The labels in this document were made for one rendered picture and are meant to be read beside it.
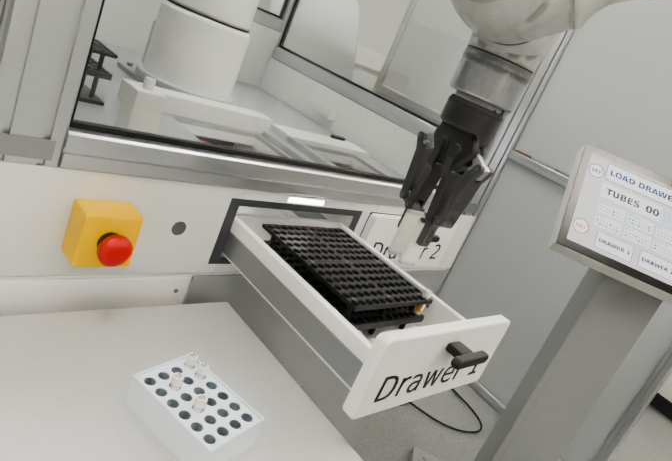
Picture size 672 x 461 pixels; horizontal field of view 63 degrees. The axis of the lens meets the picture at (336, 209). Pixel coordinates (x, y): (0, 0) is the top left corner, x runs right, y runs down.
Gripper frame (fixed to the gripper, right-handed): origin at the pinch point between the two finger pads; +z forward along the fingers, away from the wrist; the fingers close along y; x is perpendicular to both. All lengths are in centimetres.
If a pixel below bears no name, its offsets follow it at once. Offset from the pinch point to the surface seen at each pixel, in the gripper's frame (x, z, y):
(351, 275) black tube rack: 4.2, 8.8, 3.2
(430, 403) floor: -125, 99, 64
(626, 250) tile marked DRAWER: -81, -2, 10
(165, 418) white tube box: 31.7, 20.1, -10.2
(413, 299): -4.1, 8.7, -2.0
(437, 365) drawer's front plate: -0.6, 11.2, -13.3
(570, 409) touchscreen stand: -95, 45, 6
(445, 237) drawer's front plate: -38.1, 9.4, 26.1
